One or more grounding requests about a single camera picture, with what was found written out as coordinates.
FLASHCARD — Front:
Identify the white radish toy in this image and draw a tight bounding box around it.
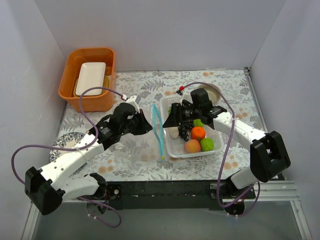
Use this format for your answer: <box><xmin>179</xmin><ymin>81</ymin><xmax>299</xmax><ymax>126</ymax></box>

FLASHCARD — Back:
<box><xmin>168</xmin><ymin>127</ymin><xmax>179</xmax><ymax>139</ymax></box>

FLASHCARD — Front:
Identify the clear zip top bag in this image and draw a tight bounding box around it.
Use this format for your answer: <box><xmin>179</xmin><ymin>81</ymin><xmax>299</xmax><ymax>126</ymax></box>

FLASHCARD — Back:
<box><xmin>109</xmin><ymin>104</ymin><xmax>165</xmax><ymax>162</ymax></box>

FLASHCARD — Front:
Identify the dark grape bunch toy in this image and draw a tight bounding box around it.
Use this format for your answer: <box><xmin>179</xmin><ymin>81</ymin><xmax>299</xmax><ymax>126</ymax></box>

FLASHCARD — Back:
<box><xmin>178</xmin><ymin>125</ymin><xmax>195</xmax><ymax>142</ymax></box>

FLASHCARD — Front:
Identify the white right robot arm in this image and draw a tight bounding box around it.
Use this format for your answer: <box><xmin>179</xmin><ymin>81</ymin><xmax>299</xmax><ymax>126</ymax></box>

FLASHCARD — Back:
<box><xmin>163</xmin><ymin>88</ymin><xmax>291</xmax><ymax>199</ymax></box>

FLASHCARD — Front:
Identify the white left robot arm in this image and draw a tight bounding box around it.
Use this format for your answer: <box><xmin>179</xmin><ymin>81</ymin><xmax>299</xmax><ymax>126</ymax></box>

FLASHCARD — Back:
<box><xmin>24</xmin><ymin>102</ymin><xmax>153</xmax><ymax>215</ymax></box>

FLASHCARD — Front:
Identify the floral table mat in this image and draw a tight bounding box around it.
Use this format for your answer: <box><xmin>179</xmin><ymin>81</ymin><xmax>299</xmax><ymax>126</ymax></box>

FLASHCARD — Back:
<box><xmin>48</xmin><ymin>69</ymin><xmax>278</xmax><ymax>181</ymax></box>

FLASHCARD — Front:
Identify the orange fruit toy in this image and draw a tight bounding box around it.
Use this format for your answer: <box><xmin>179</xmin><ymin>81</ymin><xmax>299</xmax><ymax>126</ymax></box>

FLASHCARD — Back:
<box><xmin>190</xmin><ymin>126</ymin><xmax>206</xmax><ymax>141</ymax></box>

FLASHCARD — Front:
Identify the beige ceramic bowl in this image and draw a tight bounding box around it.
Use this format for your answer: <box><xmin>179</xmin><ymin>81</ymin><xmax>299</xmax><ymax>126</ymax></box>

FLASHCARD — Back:
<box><xmin>197</xmin><ymin>83</ymin><xmax>222</xmax><ymax>103</ymax></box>

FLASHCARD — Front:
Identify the peach toy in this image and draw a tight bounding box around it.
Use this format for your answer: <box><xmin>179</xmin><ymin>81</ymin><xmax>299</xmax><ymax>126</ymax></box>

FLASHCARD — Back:
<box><xmin>184</xmin><ymin>139</ymin><xmax>201</xmax><ymax>154</ymax></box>

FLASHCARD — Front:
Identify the white plastic basket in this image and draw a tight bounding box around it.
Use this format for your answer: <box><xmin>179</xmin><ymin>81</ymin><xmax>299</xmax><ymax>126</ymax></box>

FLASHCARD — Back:
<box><xmin>159</xmin><ymin>94</ymin><xmax>225</xmax><ymax>159</ymax></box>

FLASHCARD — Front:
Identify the green fruit toy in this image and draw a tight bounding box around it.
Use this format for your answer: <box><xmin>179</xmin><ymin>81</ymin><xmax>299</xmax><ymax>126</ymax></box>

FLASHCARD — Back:
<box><xmin>199</xmin><ymin>137</ymin><xmax>215</xmax><ymax>152</ymax></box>

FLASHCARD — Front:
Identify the yellow container in bin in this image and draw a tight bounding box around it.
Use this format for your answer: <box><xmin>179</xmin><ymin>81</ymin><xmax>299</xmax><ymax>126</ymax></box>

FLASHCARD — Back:
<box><xmin>73</xmin><ymin>74</ymin><xmax>109</xmax><ymax>97</ymax></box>

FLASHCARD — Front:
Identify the white rectangular plate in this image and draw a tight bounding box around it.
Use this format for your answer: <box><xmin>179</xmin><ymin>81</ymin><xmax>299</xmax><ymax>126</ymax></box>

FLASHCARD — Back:
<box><xmin>74</xmin><ymin>62</ymin><xmax>106</xmax><ymax>96</ymax></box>

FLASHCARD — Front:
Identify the blue patterned plate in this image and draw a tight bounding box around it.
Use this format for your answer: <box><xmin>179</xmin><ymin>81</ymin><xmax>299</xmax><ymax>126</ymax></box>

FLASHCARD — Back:
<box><xmin>49</xmin><ymin>132</ymin><xmax>85</xmax><ymax>162</ymax></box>

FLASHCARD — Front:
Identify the black base bar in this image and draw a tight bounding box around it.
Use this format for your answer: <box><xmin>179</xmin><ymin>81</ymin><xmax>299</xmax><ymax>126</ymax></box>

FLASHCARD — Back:
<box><xmin>105</xmin><ymin>180</ymin><xmax>245</xmax><ymax>210</ymax></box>

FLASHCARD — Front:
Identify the orange plastic bin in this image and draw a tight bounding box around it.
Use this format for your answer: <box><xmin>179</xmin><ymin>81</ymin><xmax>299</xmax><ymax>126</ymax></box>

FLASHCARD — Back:
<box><xmin>58</xmin><ymin>47</ymin><xmax>116</xmax><ymax>112</ymax></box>

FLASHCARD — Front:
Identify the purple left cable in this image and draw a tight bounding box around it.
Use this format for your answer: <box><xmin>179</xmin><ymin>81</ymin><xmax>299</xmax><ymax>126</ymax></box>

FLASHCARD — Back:
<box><xmin>10</xmin><ymin>86</ymin><xmax>128</xmax><ymax>228</ymax></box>

